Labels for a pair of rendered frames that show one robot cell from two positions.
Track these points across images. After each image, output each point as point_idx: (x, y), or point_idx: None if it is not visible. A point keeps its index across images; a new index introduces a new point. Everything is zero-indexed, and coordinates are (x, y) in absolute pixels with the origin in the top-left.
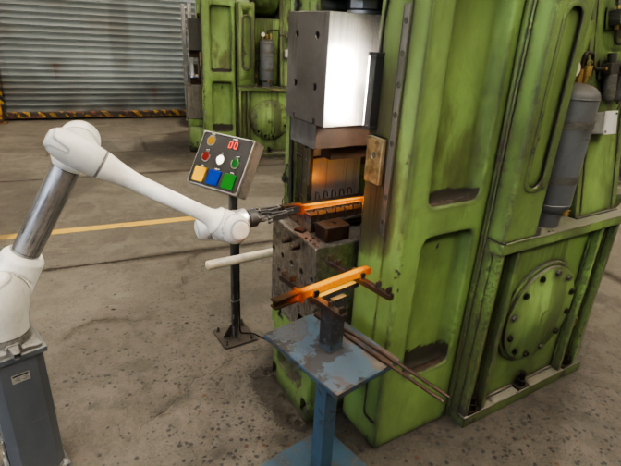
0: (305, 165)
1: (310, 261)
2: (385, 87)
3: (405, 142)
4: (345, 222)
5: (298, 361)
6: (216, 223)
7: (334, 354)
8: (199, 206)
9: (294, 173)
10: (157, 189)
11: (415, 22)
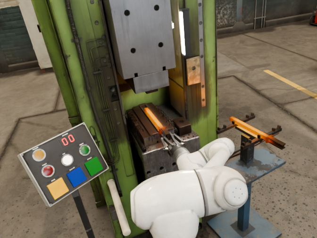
0: (116, 114)
1: (195, 147)
2: (191, 27)
3: (210, 51)
4: (180, 117)
5: (263, 172)
6: (228, 150)
7: (254, 159)
8: (225, 149)
9: (103, 127)
10: (218, 163)
11: None
